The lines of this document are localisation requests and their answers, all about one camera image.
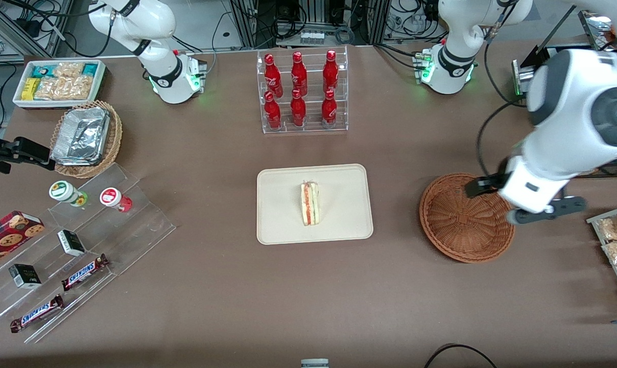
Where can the round brown wicker basket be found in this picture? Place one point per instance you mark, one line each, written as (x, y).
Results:
(456, 225)

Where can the red lid snack cup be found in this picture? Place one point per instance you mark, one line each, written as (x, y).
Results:
(112, 197)

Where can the red cola bottle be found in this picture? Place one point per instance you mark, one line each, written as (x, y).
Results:
(329, 110)
(272, 112)
(298, 110)
(272, 76)
(299, 74)
(330, 71)

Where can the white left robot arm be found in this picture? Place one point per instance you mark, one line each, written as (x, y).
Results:
(569, 102)

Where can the white snack bin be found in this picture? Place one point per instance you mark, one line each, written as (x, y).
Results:
(100, 82)

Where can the black box with emergency stop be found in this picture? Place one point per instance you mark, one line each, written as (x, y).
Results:
(543, 53)

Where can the yellow snack packet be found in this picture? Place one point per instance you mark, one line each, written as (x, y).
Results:
(30, 88)

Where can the beige rectangular tray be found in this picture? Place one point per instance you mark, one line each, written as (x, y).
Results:
(278, 204)

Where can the red plaid cookie box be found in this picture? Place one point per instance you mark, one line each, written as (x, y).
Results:
(7, 235)

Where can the small grey device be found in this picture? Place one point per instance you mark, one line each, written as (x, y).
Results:
(314, 363)

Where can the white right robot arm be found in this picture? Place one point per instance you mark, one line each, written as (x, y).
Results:
(155, 20)

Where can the clear cracker bag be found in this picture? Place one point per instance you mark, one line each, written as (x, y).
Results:
(66, 88)
(68, 69)

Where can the silver box with green light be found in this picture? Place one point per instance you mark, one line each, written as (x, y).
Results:
(520, 82)

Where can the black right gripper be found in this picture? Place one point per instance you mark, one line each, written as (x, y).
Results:
(13, 152)

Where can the green lid snack cup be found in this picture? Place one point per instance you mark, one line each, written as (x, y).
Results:
(63, 190)

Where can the clear acrylic stepped display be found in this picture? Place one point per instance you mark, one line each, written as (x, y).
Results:
(135, 225)

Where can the shiny metal pan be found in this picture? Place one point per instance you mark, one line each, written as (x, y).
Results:
(594, 25)

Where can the teal snack packet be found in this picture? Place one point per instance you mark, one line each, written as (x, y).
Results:
(90, 69)
(43, 71)

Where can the white power strip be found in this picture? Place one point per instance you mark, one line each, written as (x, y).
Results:
(312, 38)

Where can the light wicker basket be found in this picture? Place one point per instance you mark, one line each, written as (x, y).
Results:
(115, 135)

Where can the stacked foil trays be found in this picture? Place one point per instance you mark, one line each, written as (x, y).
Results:
(81, 135)

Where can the triangular sandwich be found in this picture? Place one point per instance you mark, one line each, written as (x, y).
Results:
(310, 204)

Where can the small black box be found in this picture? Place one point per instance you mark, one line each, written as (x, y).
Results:
(71, 243)
(25, 276)

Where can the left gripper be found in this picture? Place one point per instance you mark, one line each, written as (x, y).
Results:
(484, 184)

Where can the snickers bar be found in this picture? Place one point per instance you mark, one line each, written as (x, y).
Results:
(37, 313)
(84, 272)

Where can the clear acrylic bottle rack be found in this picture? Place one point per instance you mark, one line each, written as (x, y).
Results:
(313, 48)

